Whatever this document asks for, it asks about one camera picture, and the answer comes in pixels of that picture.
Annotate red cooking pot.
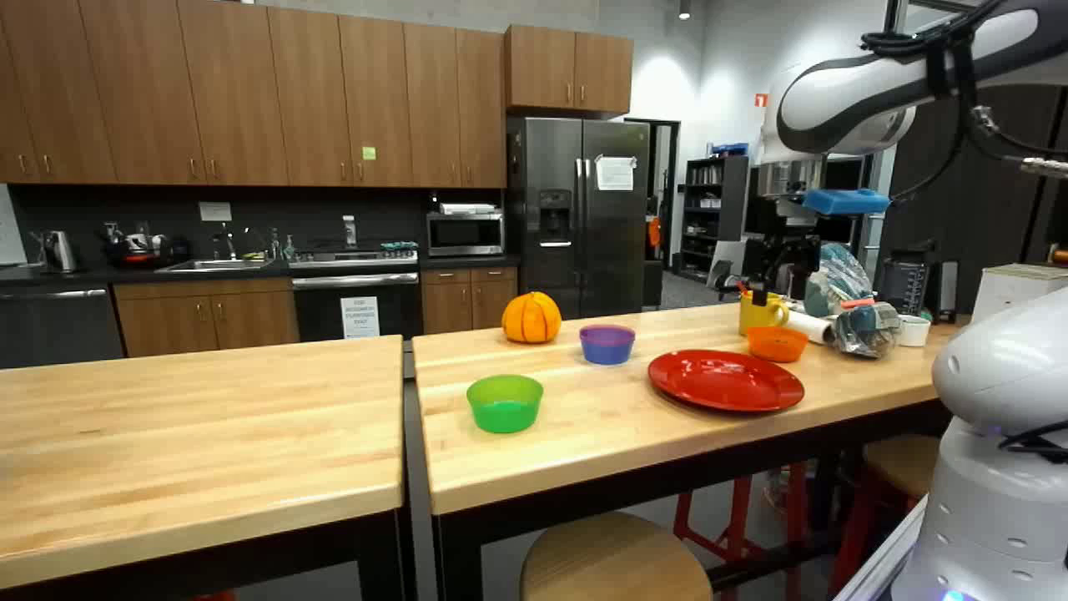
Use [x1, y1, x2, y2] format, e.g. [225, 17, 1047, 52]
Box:
[104, 220, 174, 270]

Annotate wide brown lower cabinet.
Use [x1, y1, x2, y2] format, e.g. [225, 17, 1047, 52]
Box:
[109, 275, 305, 359]

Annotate black storage shelf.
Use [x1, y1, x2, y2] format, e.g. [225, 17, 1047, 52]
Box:
[673, 155, 751, 285]

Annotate paper sheet on oven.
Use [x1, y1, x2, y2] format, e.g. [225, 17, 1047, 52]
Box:
[336, 294, 383, 339]

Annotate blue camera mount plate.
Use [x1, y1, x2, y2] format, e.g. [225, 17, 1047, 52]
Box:
[798, 186, 896, 217]

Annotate steel microwave oven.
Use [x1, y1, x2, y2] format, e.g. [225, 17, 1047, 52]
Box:
[423, 210, 509, 262]

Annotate purple plastic bowl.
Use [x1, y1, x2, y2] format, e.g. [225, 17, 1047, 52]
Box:
[576, 325, 637, 367]

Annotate bagged bread loaf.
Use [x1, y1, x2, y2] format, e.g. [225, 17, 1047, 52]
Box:
[802, 239, 901, 359]

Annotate silver kettle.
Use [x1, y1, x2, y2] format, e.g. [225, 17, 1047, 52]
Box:
[41, 228, 80, 278]

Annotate narrow brown lower cabinet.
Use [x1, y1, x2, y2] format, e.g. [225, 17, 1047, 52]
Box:
[418, 264, 520, 336]

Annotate yellow ceramic mug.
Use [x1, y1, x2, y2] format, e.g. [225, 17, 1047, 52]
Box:
[738, 290, 793, 339]

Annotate long brown upper cabinets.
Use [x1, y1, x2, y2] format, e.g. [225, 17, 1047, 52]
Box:
[0, 0, 510, 190]

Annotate brown cabinet above refrigerator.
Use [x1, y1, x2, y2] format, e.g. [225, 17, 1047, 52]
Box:
[504, 23, 637, 118]

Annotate orange plastic bowl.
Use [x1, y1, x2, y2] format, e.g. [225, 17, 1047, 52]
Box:
[744, 325, 811, 367]

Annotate red plate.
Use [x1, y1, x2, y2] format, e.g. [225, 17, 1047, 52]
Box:
[644, 348, 808, 416]

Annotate orange pumpkin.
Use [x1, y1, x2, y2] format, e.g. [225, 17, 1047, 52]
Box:
[497, 290, 564, 348]

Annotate black dishwasher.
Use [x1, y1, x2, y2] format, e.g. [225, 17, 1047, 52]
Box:
[0, 285, 126, 369]

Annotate paper sheet on refrigerator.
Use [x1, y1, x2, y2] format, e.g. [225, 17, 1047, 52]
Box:
[595, 155, 642, 194]

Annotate white paper roll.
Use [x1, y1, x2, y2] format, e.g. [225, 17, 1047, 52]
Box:
[786, 309, 835, 348]

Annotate stainless steel refrigerator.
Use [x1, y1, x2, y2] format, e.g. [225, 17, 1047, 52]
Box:
[509, 113, 654, 320]

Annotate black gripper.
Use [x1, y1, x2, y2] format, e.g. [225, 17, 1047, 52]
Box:
[774, 210, 832, 278]

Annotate black oven range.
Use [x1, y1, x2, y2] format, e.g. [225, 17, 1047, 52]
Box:
[286, 246, 423, 344]

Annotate round wooden stool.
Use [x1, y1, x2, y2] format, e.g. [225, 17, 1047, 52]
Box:
[517, 511, 717, 601]
[832, 432, 946, 593]

